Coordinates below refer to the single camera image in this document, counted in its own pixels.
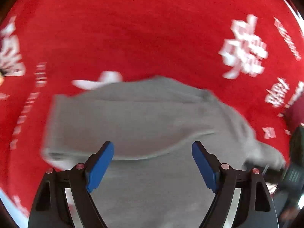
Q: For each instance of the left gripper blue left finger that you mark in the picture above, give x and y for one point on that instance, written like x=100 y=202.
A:
x=97 y=164

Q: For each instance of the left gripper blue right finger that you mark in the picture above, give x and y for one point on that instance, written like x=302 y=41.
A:
x=208 y=165

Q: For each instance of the grey fleece garment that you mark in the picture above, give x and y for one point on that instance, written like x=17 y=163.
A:
x=152 y=180

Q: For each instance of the red printed blanket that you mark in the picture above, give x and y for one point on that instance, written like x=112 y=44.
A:
x=247 y=53

